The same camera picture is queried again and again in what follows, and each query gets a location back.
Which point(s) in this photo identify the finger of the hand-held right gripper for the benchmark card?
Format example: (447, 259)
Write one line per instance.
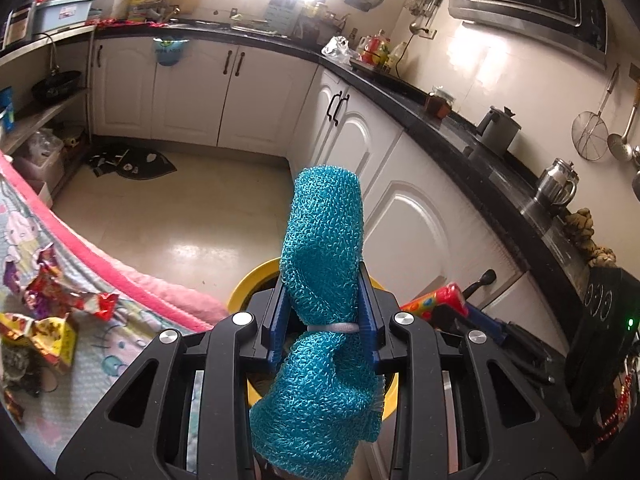
(452, 321)
(487, 321)

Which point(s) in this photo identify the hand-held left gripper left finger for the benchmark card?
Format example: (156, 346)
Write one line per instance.
(276, 322)

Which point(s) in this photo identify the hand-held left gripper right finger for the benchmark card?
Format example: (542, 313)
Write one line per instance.
(368, 322)

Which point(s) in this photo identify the red dotted candy wrapper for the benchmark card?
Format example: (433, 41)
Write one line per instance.
(440, 300)

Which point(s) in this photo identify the yellow rimmed waste bin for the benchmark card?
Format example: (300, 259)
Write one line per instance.
(245, 285)

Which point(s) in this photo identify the teal mesh scrubber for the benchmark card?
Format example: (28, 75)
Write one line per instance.
(325, 240)

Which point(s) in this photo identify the pile of snack wrappers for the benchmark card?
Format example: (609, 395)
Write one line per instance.
(50, 335)

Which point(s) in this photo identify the pink fleece blanket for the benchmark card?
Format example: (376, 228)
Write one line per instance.
(165, 296)

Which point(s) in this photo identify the ginger root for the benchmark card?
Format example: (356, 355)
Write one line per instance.
(590, 240)

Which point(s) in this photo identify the shiny steel kettle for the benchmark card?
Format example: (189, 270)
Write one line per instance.
(556, 185)

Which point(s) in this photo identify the cartoon printed blanket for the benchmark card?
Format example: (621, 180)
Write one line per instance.
(95, 360)

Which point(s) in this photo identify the dark grey kettle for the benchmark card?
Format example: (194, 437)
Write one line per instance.
(497, 132)

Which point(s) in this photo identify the dark floor mat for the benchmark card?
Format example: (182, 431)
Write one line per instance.
(135, 164)

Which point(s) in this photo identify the steel ladle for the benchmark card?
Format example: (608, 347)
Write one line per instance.
(620, 146)

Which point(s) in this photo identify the glass jar dark contents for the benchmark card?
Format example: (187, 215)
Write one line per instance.
(439, 104)

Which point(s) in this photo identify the cluster of condiment bottles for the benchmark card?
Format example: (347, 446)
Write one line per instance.
(380, 50)

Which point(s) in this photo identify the clear plastic bag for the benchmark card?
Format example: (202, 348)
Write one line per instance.
(341, 50)

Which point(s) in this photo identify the clear plastic container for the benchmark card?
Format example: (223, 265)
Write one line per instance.
(40, 162)

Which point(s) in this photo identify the teal hanging cabinet bin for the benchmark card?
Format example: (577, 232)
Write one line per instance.
(170, 52)

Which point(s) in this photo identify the teal drawer organiser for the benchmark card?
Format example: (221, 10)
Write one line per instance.
(283, 10)

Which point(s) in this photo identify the hanging kitchen utensils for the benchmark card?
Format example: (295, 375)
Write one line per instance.
(425, 7)

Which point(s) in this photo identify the black wok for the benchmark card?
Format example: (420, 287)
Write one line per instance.
(56, 85)

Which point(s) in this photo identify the blue packet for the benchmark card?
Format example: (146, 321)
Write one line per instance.
(6, 110)

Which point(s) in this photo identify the steel shelf table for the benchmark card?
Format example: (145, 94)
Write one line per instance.
(47, 40)

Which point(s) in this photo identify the grey blue plastic basin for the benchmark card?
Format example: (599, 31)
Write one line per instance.
(62, 15)

